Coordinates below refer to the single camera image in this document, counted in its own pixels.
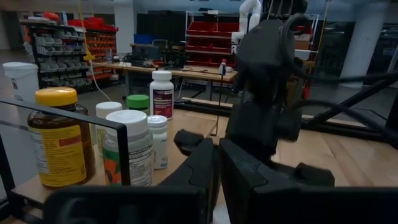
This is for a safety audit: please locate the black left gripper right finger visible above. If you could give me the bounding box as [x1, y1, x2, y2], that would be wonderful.
[219, 139, 312, 224]

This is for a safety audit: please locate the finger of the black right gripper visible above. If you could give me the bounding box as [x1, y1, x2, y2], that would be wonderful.
[295, 162, 336, 187]
[174, 129, 205, 156]

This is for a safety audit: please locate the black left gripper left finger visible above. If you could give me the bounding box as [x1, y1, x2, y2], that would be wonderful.
[167, 138, 220, 224]

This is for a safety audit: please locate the white bottle blue label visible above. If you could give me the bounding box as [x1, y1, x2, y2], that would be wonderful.
[147, 114, 169, 170]

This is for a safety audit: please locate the large bottle green orange label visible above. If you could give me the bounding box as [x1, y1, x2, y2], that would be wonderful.
[101, 110, 154, 187]

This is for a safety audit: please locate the white bottle maroon label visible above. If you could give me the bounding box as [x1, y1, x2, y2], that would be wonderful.
[149, 70, 175, 121]

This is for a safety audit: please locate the green cap bottle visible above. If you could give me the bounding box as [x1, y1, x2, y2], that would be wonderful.
[126, 94, 150, 115]

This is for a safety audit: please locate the white medicine bottle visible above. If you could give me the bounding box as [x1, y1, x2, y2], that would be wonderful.
[95, 101, 124, 158]

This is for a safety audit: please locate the brown bottle yellow cap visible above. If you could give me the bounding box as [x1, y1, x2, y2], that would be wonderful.
[27, 86, 96, 188]

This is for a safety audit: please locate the wooden workbench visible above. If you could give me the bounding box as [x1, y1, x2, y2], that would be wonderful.
[91, 61, 239, 102]

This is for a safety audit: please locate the black equipment on workbench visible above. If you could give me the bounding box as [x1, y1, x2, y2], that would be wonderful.
[123, 39, 189, 69]

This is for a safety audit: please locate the rack with red bins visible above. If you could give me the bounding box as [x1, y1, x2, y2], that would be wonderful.
[185, 10, 242, 68]

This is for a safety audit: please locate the blue storage bin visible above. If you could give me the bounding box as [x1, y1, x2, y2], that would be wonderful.
[133, 33, 155, 45]

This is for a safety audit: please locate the white building pillar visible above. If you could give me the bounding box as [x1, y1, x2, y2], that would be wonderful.
[340, 9, 388, 85]
[113, 0, 135, 57]

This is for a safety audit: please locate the rack with orange bins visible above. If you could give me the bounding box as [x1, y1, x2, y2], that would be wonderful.
[68, 17, 119, 80]

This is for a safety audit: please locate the rack with grey bins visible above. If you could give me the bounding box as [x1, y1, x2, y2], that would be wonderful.
[20, 18, 93, 90]

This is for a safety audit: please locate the white lidded container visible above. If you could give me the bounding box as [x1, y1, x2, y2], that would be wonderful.
[2, 61, 40, 103]

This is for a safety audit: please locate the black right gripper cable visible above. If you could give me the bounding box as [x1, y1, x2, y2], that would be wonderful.
[279, 14, 398, 86]

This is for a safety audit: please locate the yellow and white hanging cable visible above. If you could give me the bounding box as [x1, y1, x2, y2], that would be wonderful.
[76, 0, 113, 102]

